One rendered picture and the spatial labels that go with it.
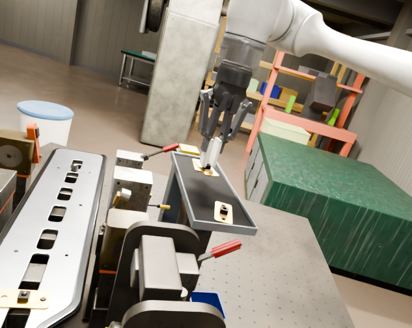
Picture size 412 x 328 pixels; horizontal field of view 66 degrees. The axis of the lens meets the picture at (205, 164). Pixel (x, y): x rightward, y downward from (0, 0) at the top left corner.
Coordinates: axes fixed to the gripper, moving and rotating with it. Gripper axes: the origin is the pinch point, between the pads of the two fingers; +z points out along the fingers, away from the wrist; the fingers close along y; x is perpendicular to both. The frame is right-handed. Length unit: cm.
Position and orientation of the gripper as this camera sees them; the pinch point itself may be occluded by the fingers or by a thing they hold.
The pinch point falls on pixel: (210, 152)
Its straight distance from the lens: 75.4
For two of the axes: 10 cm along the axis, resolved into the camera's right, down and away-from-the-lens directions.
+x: 3.6, 4.2, -8.3
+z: -2.7, 9.0, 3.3
